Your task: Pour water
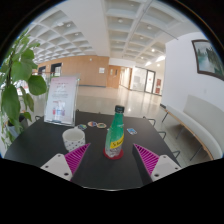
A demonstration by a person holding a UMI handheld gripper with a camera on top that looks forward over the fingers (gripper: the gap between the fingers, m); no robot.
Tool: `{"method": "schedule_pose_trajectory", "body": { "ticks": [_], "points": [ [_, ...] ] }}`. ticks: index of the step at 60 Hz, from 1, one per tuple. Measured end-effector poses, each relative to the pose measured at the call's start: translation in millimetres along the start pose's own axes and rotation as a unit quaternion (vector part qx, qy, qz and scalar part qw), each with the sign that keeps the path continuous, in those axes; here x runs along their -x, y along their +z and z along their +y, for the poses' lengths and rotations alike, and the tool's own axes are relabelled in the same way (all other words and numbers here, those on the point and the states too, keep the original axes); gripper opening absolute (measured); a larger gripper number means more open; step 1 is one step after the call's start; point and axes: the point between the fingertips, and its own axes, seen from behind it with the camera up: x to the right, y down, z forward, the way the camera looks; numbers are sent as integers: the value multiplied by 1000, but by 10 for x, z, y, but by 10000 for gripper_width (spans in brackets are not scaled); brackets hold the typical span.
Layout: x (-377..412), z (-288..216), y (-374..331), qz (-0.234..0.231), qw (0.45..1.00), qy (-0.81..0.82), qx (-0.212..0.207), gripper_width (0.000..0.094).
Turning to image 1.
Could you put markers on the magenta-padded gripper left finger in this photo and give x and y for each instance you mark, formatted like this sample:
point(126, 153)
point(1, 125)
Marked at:
point(76, 158)

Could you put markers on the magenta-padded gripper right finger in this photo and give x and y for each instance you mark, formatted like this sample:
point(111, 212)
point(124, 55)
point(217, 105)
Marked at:
point(150, 160)

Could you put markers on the green plastic drink bottle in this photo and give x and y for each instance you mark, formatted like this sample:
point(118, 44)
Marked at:
point(115, 133)

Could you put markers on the white dotted cup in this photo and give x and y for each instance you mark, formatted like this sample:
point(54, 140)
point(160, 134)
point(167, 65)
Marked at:
point(73, 138)

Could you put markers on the round printed sticker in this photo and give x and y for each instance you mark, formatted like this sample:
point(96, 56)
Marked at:
point(92, 124)
point(101, 125)
point(82, 126)

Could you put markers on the small blue printed card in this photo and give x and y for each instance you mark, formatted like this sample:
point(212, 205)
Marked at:
point(131, 131)

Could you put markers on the long white padded bench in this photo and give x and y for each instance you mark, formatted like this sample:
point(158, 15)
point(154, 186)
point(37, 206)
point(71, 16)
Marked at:
point(200, 128)

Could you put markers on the clear acrylic sign stand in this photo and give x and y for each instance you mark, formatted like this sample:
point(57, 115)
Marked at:
point(61, 100)

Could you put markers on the glass entrance doors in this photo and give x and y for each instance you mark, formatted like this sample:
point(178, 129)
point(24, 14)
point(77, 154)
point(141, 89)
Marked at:
point(142, 80)

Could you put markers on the potted green leafy plant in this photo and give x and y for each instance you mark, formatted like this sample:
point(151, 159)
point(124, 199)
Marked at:
point(20, 71)

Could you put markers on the dark-framed landscape picture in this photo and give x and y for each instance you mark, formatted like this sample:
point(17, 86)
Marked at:
point(210, 58)

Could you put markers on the group of ceiling lights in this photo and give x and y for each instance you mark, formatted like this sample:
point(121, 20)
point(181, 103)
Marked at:
point(120, 20)

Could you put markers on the white wall notice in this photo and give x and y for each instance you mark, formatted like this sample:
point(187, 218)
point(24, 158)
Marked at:
point(101, 70)

